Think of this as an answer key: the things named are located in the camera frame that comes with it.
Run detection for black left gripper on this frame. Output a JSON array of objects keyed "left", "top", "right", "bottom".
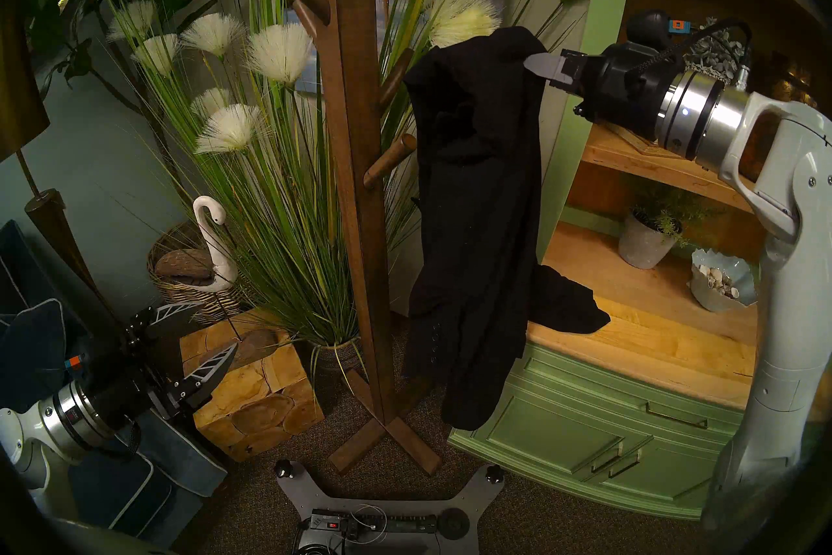
[{"left": 88, "top": 302, "right": 240, "bottom": 431}]

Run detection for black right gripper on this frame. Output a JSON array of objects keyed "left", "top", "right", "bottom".
[{"left": 524, "top": 43, "right": 677, "bottom": 138}]

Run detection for black jacket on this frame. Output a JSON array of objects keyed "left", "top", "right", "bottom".
[{"left": 401, "top": 27, "right": 612, "bottom": 431}]

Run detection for brown wooden coat rack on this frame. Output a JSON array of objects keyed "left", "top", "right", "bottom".
[{"left": 235, "top": 0, "right": 443, "bottom": 475}]

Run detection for woven wicker basket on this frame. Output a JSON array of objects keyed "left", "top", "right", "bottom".
[{"left": 147, "top": 221, "right": 251, "bottom": 327}]

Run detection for white swan figurine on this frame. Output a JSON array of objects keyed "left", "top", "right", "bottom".
[{"left": 155, "top": 196, "right": 240, "bottom": 294}]

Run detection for wooden block side table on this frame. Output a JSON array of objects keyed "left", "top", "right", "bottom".
[{"left": 179, "top": 308, "right": 324, "bottom": 463}]

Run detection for old book tan cover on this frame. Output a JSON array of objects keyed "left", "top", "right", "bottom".
[{"left": 608, "top": 121, "right": 664, "bottom": 156}]

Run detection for blue cushion white piping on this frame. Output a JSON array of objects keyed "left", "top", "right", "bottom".
[{"left": 0, "top": 299, "right": 71, "bottom": 415}]

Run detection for succulent in woven pot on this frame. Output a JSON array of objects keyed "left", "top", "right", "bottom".
[{"left": 682, "top": 17, "right": 748, "bottom": 83}]

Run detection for fern in grey pot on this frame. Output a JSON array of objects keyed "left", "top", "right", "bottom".
[{"left": 617, "top": 183, "right": 722, "bottom": 270}]

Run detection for tall grass plant white puffs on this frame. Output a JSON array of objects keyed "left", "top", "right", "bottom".
[{"left": 73, "top": 0, "right": 595, "bottom": 374}]

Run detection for blue shell bowl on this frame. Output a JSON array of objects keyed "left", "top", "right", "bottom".
[{"left": 689, "top": 248, "right": 760, "bottom": 312}]

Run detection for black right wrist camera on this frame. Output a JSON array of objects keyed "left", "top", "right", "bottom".
[{"left": 627, "top": 11, "right": 693, "bottom": 50}]

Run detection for black right camera cable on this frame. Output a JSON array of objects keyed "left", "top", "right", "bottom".
[{"left": 640, "top": 19, "right": 755, "bottom": 89}]

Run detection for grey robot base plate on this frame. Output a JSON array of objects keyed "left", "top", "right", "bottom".
[{"left": 274, "top": 459, "right": 504, "bottom": 555}]

